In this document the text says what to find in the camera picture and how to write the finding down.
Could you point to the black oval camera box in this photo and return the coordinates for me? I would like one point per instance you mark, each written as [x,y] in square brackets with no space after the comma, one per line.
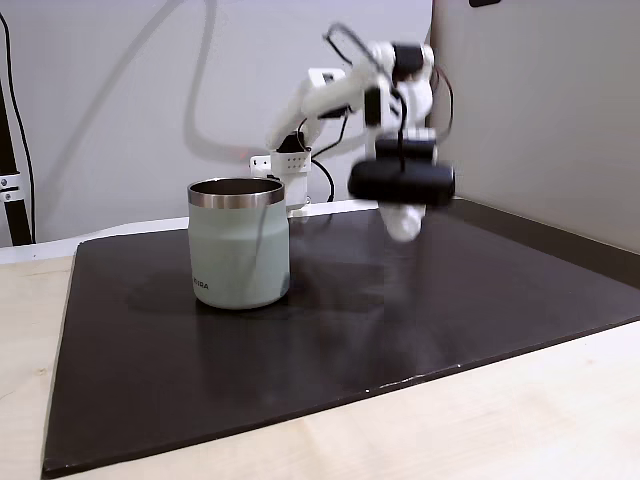
[400,182]

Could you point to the black wall fixture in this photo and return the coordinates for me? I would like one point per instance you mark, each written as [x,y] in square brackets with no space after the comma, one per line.
[484,2]

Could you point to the mint green steel-rimmed cup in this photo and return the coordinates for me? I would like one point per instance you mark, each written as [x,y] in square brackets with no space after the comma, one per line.
[240,255]

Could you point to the black table mat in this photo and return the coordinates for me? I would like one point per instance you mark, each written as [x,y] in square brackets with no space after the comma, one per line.
[300,360]

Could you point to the black stand pole white clamp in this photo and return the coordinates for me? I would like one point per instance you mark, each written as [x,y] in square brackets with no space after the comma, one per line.
[11,215]

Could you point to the white gauze roll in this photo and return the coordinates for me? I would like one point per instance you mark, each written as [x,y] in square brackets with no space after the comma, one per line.
[406,227]

